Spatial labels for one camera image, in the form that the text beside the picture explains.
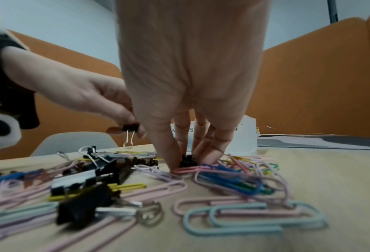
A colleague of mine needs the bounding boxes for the person's left hand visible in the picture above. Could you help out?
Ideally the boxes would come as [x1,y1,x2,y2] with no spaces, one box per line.
[32,53,147,139]

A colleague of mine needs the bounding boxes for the person's right hand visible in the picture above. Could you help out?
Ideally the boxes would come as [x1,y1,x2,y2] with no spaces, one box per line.
[115,0,271,173]

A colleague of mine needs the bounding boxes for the small black binder clip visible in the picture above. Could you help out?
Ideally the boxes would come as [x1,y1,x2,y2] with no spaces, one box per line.
[122,123,141,150]
[179,154,202,169]

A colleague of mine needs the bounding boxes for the person's left forearm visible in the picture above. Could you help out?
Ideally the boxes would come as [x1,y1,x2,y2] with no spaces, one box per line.
[1,45,38,95]

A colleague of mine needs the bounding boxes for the orange desk partition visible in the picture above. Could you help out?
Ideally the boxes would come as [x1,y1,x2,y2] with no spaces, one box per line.
[5,29,133,154]
[256,5,370,137]

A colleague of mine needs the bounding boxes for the medium black binder clip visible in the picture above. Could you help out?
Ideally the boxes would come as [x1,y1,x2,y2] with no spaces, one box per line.
[49,159,125,198]
[78,146,118,173]

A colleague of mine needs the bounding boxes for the white paper box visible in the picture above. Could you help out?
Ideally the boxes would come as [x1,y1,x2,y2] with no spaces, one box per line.
[169,115,259,154]

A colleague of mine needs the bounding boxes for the small dark brown binder clip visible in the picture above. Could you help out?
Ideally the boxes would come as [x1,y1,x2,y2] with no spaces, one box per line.
[131,157,159,169]

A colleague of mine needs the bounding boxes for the large black binder clip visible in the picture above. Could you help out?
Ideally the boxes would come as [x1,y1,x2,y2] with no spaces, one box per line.
[56,183,162,230]

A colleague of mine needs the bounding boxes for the pile of coloured paper clips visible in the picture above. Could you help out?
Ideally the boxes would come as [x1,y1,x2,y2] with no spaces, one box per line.
[0,147,329,252]

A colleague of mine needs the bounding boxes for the dark vertical pole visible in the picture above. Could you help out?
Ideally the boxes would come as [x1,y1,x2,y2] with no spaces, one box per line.
[327,0,339,24]

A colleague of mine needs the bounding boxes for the grey flat tray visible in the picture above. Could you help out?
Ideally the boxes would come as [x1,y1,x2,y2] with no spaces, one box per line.
[256,133,370,150]

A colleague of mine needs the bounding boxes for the black wrist strap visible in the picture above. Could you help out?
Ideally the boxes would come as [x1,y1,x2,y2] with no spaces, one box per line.
[0,32,40,130]

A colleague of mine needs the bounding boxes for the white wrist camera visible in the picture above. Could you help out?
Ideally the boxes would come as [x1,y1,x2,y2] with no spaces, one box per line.
[0,98,22,151]

